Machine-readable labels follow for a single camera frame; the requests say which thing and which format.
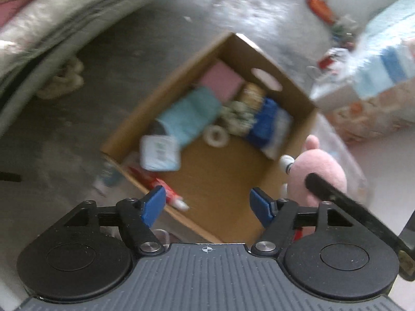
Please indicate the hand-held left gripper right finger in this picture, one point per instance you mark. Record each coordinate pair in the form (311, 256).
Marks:
(261, 205)

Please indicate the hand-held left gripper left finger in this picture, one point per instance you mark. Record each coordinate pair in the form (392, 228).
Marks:
(154, 202)

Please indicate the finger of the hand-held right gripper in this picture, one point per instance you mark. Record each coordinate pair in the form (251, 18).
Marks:
(343, 201)

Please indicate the red toothpaste tube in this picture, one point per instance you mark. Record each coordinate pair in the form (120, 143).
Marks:
(173, 198)

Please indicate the pink plush toy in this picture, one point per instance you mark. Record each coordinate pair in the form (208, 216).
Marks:
(317, 165)

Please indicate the white and blue paper box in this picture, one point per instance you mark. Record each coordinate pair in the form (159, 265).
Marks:
(160, 154)

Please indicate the brown cardboard box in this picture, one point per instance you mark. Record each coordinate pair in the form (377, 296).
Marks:
(220, 175)

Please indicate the blue and white soft packet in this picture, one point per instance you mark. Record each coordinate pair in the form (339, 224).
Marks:
(266, 126)

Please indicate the green fabric scrunchie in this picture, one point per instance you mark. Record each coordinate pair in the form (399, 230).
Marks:
(238, 116)

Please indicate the teal checked towel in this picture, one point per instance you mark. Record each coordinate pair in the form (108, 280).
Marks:
(191, 113)

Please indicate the gold foil packet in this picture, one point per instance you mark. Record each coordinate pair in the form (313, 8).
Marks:
(252, 96)

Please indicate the floral patchwork quilt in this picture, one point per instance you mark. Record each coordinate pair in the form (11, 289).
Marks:
(373, 120)

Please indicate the pink folded cloth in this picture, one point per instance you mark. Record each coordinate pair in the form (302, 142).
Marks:
(220, 79)

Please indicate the beige crumpled cloth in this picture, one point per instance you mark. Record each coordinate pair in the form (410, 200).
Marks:
(61, 81)

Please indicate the light blue blanket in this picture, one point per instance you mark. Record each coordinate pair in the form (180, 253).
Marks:
(389, 39)

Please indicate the orange object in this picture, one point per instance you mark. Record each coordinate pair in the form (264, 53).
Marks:
(319, 8)

